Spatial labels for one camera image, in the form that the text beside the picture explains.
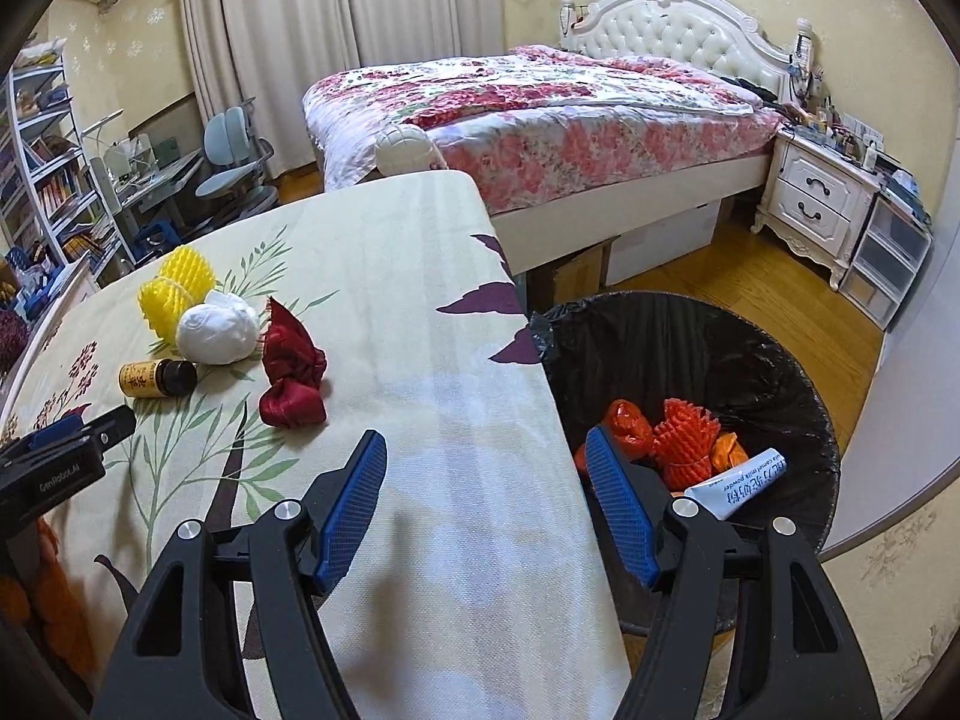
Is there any white round bedpost knob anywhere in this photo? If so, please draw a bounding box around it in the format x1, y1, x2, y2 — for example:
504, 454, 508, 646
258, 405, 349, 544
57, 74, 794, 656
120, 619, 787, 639
375, 124, 445, 181

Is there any white desk lamp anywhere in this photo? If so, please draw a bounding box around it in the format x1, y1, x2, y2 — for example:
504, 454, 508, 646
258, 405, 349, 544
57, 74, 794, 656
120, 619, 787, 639
81, 109, 125, 143

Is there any pile of small clutter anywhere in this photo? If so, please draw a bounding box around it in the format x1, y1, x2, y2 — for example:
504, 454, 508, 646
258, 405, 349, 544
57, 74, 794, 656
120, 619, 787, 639
780, 19, 931, 196

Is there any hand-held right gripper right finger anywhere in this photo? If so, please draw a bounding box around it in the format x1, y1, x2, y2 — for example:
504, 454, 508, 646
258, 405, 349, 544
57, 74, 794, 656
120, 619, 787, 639
583, 424, 882, 720

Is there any pink floral quilt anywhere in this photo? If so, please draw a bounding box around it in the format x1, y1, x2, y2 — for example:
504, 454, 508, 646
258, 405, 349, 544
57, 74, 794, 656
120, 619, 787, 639
302, 45, 785, 196

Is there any white bag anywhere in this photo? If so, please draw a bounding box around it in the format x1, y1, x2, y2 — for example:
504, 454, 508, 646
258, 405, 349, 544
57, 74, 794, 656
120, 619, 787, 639
176, 291, 260, 367

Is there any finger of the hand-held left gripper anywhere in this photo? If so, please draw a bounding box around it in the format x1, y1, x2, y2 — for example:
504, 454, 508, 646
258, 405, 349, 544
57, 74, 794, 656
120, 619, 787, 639
0, 405, 137, 467

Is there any orange foam fruit net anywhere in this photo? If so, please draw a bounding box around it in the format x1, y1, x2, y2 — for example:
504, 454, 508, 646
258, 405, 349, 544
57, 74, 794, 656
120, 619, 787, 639
651, 397, 722, 492

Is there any black lined trash bin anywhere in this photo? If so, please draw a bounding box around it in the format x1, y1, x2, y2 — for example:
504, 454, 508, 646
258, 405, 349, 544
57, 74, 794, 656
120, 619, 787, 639
529, 291, 841, 635

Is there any white curved bookshelf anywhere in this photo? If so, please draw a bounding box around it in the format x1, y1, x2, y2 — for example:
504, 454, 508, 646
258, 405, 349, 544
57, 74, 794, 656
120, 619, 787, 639
0, 41, 132, 293

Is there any grey study desk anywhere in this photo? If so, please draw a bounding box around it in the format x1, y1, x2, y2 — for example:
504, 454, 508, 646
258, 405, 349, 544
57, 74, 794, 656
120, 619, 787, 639
82, 131, 207, 256

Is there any dark maroon knitted cloth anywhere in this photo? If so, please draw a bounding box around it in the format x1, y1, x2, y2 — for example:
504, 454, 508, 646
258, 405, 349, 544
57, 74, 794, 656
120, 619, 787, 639
0, 307, 31, 376

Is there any white storage box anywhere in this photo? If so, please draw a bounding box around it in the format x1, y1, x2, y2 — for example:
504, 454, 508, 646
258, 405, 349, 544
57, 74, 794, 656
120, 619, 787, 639
607, 199, 721, 286

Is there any blue plastic basket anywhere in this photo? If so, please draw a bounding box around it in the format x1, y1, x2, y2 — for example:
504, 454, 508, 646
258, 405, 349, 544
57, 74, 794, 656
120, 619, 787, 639
0, 251, 68, 316

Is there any person's orange fleece clothing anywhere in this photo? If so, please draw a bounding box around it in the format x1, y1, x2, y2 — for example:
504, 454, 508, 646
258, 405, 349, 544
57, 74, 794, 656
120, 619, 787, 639
0, 521, 98, 680

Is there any white carved nightstand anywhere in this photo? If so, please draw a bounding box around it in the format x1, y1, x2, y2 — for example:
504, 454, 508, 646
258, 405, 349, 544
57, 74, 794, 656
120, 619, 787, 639
750, 127, 882, 290

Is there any cream window curtain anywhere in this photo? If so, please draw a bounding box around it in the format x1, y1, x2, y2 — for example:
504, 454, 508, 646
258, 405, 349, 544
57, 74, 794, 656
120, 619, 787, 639
176, 0, 511, 181

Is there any white tufted headboard bed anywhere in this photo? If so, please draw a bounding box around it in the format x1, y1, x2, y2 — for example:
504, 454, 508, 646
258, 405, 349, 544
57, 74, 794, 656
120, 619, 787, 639
304, 0, 796, 275

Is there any brown cardboard box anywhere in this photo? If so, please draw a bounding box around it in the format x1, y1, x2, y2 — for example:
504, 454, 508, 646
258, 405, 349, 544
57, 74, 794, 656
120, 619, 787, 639
529, 236, 620, 308

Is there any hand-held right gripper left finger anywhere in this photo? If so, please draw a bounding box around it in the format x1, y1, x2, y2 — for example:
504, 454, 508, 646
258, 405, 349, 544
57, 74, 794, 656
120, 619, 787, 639
90, 429, 389, 720

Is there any red plastic bag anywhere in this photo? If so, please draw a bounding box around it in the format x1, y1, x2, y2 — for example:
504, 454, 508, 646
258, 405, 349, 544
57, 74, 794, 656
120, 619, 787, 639
574, 399, 655, 477

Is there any dark red cloth scrap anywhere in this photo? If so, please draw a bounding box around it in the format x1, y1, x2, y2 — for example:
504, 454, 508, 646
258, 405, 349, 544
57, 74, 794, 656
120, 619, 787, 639
259, 296, 329, 430

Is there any yellow foam fruit net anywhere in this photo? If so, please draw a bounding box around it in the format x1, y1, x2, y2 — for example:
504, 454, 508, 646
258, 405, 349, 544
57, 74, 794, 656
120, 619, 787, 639
137, 246, 217, 338

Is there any clear plastic drawer unit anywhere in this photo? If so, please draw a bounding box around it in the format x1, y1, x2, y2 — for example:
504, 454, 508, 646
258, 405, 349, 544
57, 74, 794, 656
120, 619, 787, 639
840, 191, 935, 331

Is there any yellow label brown bottle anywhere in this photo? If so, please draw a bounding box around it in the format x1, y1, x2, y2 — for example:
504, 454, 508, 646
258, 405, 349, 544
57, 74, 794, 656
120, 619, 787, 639
118, 358, 198, 398

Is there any pale blue desk chair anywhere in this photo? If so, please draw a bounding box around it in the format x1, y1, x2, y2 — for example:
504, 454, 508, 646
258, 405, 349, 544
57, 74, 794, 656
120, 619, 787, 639
193, 96, 280, 218

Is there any white milk powder sachet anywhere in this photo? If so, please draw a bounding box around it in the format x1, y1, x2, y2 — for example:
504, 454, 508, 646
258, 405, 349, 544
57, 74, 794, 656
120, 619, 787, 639
684, 446, 790, 522

